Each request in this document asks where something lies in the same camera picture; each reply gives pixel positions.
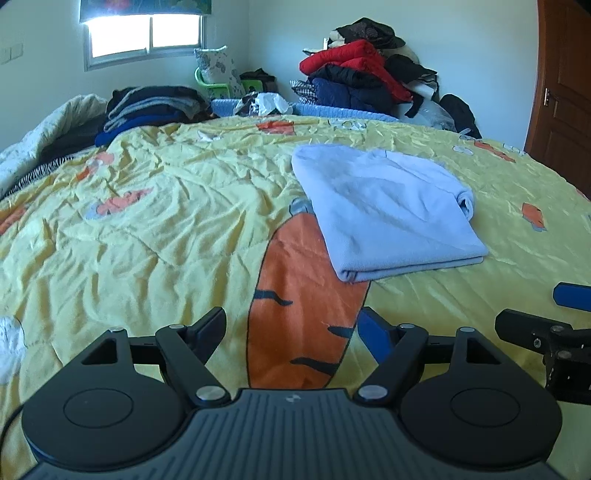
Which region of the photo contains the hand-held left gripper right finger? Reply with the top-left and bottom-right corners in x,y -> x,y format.
354,306 -> 502,409

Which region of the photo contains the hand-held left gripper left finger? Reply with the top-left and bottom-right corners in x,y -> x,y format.
80,306 -> 232,409

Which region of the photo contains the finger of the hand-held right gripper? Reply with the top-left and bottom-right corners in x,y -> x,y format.
494,308 -> 591,359
553,282 -> 591,311

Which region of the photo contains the lilac lace-trimmed top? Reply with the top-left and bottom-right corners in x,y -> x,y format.
291,143 -> 490,284

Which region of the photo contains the pile of dark clothes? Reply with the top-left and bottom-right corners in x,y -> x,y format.
94,85 -> 218,147

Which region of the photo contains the yellow carrot print blanket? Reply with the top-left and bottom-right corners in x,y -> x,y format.
0,113 -> 591,480

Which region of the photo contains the brown wooden door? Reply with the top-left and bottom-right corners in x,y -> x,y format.
523,0 -> 591,174

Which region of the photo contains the black backpack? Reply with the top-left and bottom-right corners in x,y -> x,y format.
438,93 -> 484,140

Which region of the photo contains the clear plastic bag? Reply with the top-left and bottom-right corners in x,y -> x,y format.
417,99 -> 458,133

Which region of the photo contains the light blue knit blanket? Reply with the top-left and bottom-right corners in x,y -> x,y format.
209,97 -> 400,123

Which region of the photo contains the black white striped cloth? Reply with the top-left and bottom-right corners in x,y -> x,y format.
0,154 -> 75,200

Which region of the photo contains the white plastic bag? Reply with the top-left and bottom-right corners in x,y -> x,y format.
233,91 -> 293,116

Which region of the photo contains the navy blue garment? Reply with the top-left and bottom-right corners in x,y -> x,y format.
308,65 -> 399,116

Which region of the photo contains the green plastic chair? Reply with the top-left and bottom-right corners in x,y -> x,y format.
194,68 -> 267,100

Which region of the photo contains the houndstooth cloth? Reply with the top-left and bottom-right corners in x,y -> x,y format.
289,79 -> 320,106

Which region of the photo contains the white quilt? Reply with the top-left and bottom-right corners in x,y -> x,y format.
0,94 -> 112,200

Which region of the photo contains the dark brown bag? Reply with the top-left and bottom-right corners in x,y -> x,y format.
239,68 -> 278,98

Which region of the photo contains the floral pillow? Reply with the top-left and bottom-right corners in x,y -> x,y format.
193,45 -> 243,99

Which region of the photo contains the red jacket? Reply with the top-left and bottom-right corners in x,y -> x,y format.
298,39 -> 413,103

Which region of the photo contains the black patterned garment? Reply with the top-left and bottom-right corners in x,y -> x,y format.
328,17 -> 407,49

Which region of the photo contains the window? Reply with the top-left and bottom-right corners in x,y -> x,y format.
83,13 -> 206,71

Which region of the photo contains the printed roller blind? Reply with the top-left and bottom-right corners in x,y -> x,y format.
79,0 -> 213,23

